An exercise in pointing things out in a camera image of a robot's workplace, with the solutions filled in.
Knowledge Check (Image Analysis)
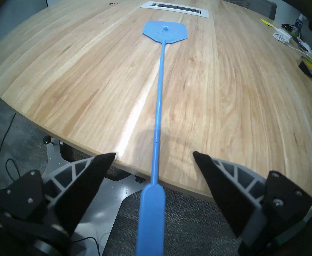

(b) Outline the grey mesh office chair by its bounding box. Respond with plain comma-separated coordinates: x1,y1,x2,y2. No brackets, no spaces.
214,0,277,20

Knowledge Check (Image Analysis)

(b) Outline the crumpled white tissue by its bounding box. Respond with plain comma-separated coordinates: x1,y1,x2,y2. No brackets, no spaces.
297,37,312,58

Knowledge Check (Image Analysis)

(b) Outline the white power adapter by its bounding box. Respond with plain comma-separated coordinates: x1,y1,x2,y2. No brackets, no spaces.
273,31,290,42

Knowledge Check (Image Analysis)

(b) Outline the whiteboard cleaner spray bottle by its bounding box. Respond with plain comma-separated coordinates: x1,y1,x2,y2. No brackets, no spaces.
291,14,306,38

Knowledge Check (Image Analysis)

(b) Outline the white charging cable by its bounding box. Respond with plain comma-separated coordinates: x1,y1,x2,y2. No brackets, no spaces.
273,31,312,88

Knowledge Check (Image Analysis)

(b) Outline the silver table power outlet box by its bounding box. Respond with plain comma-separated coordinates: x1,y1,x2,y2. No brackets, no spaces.
140,1,210,18

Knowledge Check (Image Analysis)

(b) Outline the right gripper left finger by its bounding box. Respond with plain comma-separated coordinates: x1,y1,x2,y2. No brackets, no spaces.
1,152,116,236

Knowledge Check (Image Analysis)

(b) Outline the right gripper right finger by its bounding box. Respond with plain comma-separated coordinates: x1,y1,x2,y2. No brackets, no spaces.
193,151,312,240

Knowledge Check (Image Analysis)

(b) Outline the blue plastic fly swatter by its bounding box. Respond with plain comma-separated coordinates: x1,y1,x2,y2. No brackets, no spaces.
135,20,189,256

